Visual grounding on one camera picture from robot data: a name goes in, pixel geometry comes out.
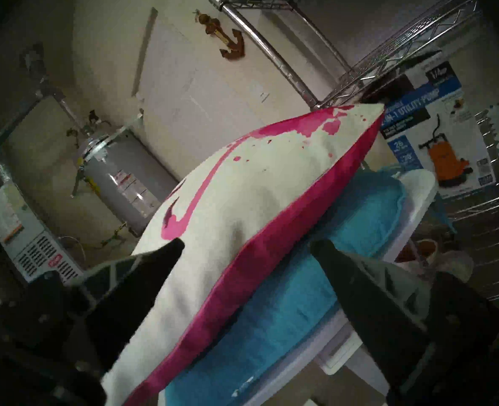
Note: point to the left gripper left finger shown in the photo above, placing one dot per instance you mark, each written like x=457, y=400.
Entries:
x=118, y=299

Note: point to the teal seat cushion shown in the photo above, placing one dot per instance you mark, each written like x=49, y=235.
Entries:
x=296, y=303

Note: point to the white panel door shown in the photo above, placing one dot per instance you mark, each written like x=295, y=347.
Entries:
x=198, y=96

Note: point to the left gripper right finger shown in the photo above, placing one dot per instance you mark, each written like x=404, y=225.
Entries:
x=380, y=316

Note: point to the utility pump cardboard box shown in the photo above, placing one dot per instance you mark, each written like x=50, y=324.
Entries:
x=435, y=126

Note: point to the grey vent pipe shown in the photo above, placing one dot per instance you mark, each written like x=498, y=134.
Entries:
x=16, y=122

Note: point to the pink flamingo throw pillow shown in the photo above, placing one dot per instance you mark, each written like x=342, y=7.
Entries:
x=249, y=198

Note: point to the brown anchor wall ornament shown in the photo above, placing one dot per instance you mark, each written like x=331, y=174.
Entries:
x=228, y=41

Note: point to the grey water heater tank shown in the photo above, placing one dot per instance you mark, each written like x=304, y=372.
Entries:
x=122, y=185

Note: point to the white folding table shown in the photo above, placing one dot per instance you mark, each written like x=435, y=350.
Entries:
x=418, y=198

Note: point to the grey furnace unit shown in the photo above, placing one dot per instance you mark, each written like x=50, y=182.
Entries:
x=25, y=240

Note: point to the silver flexible duct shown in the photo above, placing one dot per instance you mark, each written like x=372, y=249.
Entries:
x=0, y=173

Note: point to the white light switch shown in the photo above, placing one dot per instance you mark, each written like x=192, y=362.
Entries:
x=265, y=97

